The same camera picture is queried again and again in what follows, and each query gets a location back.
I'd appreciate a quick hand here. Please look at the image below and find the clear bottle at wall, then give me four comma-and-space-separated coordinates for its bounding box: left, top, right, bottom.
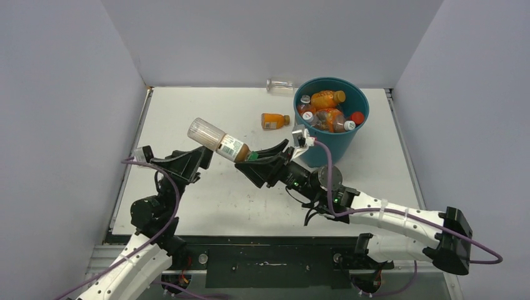
266, 77, 294, 96

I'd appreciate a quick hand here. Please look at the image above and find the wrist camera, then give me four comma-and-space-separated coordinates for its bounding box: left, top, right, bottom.
132, 145, 154, 163
291, 124, 316, 159

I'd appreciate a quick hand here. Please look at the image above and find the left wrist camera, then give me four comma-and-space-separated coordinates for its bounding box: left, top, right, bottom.
132, 145, 154, 163

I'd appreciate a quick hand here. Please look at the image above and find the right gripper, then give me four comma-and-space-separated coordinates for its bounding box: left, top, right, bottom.
236, 140, 322, 203

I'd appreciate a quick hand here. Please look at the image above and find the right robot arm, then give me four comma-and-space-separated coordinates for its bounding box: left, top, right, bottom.
235, 141, 473, 275

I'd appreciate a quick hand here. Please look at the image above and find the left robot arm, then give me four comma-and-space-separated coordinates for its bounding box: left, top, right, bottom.
78, 146, 213, 299

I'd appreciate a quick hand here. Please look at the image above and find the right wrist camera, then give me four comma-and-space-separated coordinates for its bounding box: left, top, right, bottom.
291, 124, 316, 159

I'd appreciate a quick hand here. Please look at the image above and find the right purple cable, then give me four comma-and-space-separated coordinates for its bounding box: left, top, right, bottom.
312, 139, 504, 266

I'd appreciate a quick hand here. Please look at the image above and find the small orange juice bottle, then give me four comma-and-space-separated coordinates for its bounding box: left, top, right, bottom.
261, 113, 291, 130
311, 90, 346, 110

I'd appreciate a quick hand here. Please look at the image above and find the teal plastic bin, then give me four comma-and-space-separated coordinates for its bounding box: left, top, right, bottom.
293, 77, 370, 168

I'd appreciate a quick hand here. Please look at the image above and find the clear bottle green label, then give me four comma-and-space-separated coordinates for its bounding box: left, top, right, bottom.
187, 117, 259, 163

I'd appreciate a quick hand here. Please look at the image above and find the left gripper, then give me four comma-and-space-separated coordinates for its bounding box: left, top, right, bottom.
151, 142, 216, 217

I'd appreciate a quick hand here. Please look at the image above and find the purple cable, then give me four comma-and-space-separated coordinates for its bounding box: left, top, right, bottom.
54, 157, 183, 300
312, 139, 504, 266

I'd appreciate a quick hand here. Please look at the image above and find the large orange label bottle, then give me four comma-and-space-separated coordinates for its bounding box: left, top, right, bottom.
315, 108, 356, 133

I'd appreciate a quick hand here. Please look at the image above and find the clear bottle red label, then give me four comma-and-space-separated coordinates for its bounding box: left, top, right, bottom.
350, 111, 366, 126

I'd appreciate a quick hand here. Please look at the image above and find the aluminium frame rail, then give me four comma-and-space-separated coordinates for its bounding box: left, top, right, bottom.
86, 244, 125, 275

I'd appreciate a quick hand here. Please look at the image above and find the crushed clear blue bottle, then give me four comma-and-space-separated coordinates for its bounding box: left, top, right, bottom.
301, 111, 321, 128

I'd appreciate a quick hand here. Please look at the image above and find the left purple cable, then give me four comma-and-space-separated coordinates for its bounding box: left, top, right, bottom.
54, 157, 183, 300

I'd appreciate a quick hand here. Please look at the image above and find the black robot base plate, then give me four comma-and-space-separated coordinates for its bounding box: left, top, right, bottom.
161, 234, 394, 289

